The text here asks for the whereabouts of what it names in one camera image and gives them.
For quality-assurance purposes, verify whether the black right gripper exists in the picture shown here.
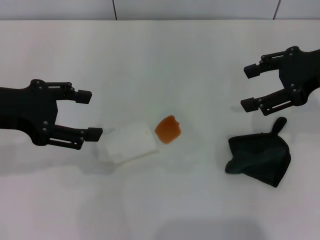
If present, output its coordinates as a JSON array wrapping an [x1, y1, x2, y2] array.
[[240, 46, 320, 116]]

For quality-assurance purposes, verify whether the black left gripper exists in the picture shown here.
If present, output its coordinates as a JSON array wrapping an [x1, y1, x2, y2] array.
[[0, 79, 104, 151]]

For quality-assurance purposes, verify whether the white paper cup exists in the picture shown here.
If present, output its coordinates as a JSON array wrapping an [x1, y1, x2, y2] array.
[[96, 120, 160, 165]]

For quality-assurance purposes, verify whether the dark blue rag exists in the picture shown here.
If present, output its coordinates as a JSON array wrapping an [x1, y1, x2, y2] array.
[[224, 116, 291, 188]]

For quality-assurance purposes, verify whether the orange food piece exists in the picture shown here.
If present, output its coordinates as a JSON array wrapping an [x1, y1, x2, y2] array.
[[154, 114, 183, 145]]

